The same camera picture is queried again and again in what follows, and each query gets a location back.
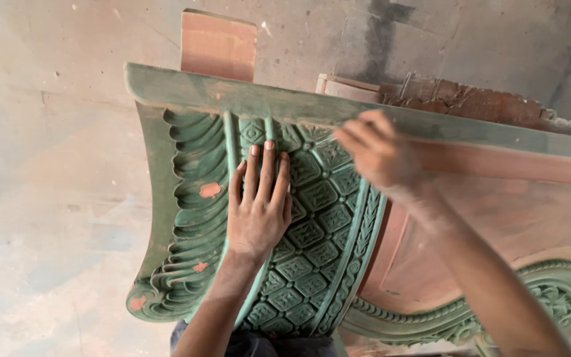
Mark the heap of broken red rubble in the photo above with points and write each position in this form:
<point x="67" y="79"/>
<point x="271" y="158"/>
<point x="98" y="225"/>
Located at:
<point x="469" y="104"/>

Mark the pale pink stone block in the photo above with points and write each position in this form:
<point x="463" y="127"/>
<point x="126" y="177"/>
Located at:
<point x="345" y="89"/>

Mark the plain pink stone slab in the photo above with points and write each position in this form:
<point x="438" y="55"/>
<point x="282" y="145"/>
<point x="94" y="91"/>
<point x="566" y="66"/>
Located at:
<point x="218" y="44"/>

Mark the person's left hand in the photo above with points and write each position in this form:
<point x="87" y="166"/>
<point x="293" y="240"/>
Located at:
<point x="255" y="223"/>

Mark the person's right fingers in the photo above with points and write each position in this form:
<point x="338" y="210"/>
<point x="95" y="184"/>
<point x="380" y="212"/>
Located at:
<point x="362" y="134"/>

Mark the person's right hand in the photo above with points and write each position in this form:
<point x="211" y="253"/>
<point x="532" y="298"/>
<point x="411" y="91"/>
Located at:
<point x="382" y="151"/>

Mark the green painted carved stone piece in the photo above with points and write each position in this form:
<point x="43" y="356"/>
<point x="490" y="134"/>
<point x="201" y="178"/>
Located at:
<point x="315" y="208"/>

